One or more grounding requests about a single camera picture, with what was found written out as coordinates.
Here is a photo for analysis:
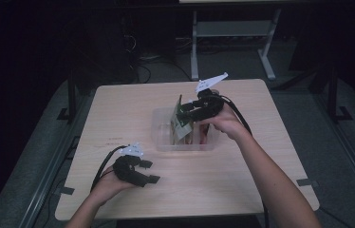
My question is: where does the right hand-held gripper cable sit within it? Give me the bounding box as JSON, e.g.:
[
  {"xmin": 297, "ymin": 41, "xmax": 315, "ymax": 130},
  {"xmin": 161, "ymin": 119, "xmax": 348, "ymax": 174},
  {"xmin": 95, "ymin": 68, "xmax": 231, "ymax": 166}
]
[{"xmin": 217, "ymin": 94, "xmax": 270, "ymax": 228}]

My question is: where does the black floor cable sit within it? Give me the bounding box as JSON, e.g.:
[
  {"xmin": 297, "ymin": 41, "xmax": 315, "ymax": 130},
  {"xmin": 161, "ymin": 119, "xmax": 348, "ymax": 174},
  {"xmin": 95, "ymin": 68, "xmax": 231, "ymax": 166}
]
[{"xmin": 134, "ymin": 60, "xmax": 193, "ymax": 84}]

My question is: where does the white metal desk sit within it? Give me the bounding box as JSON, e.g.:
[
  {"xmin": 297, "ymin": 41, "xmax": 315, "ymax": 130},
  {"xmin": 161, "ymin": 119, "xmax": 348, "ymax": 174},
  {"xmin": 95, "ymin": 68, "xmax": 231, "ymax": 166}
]
[{"xmin": 178, "ymin": 0, "xmax": 309, "ymax": 82}]

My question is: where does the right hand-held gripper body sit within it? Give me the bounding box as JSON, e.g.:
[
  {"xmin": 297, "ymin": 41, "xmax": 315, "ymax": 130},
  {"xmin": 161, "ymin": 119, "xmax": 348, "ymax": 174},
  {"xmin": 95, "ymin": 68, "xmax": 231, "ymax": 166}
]
[{"xmin": 193, "ymin": 71, "xmax": 230, "ymax": 123}]

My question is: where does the grey tape piece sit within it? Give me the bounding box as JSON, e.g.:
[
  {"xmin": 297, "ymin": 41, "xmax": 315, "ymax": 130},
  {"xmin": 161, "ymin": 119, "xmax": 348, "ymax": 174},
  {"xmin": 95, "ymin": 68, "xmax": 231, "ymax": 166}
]
[
  {"xmin": 296, "ymin": 178, "xmax": 319, "ymax": 188},
  {"xmin": 59, "ymin": 186, "xmax": 76, "ymax": 196}
]

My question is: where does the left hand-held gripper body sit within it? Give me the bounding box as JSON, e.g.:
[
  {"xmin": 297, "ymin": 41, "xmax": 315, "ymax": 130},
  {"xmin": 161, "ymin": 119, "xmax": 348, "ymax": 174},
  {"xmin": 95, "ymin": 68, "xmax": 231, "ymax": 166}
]
[{"xmin": 112, "ymin": 142, "xmax": 145, "ymax": 187}]

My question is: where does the dark cabinet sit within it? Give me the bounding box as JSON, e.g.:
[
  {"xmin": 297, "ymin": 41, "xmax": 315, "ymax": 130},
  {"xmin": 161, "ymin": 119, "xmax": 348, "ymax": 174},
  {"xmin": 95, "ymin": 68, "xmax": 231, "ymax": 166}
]
[{"xmin": 70, "ymin": 18, "xmax": 140, "ymax": 89}]

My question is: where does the person's left hand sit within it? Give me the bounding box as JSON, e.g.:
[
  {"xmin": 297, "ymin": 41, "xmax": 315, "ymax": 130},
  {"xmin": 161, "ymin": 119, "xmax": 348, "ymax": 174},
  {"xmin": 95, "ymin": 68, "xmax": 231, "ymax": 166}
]
[{"xmin": 91, "ymin": 165, "xmax": 136, "ymax": 204}]

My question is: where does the person's right hand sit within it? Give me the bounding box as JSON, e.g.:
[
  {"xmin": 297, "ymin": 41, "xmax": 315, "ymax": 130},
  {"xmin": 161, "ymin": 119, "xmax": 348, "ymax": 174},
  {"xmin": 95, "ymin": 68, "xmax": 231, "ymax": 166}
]
[{"xmin": 197, "ymin": 104, "xmax": 250, "ymax": 143}]

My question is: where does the red pouch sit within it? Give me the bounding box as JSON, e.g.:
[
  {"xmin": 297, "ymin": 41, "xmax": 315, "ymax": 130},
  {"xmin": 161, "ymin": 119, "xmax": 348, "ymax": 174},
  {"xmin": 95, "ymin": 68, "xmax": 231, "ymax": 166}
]
[{"xmin": 197, "ymin": 123, "xmax": 214, "ymax": 147}]

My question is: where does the green pouch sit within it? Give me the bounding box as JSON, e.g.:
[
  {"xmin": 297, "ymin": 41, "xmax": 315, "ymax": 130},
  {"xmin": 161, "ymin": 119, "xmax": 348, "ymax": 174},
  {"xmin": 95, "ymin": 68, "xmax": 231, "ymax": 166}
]
[{"xmin": 169, "ymin": 94, "xmax": 196, "ymax": 142}]

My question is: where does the black metal stand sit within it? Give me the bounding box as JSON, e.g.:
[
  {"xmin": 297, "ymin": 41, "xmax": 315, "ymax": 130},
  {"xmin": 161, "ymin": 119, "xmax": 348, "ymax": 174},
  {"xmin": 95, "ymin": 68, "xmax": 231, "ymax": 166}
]
[
  {"xmin": 327, "ymin": 67, "xmax": 354, "ymax": 123},
  {"xmin": 56, "ymin": 72, "xmax": 79, "ymax": 123}
]

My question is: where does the hand-held gripper cable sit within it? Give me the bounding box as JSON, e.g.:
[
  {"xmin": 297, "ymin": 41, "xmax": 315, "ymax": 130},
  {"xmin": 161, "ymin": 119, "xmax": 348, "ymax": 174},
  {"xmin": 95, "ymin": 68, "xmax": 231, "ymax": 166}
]
[
  {"xmin": 90, "ymin": 144, "xmax": 128, "ymax": 193},
  {"xmin": 217, "ymin": 94, "xmax": 270, "ymax": 228}
]

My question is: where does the left hand-held gripper cable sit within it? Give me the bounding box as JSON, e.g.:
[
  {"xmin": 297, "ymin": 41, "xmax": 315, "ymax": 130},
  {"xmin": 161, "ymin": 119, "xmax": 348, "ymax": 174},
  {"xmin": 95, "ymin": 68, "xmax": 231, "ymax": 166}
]
[{"xmin": 90, "ymin": 144, "xmax": 128, "ymax": 193}]

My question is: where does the clear plastic container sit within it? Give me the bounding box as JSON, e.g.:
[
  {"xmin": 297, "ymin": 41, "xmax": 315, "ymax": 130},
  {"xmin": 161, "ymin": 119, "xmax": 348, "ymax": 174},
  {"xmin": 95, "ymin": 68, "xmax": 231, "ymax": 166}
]
[{"xmin": 151, "ymin": 106, "xmax": 217, "ymax": 152}]

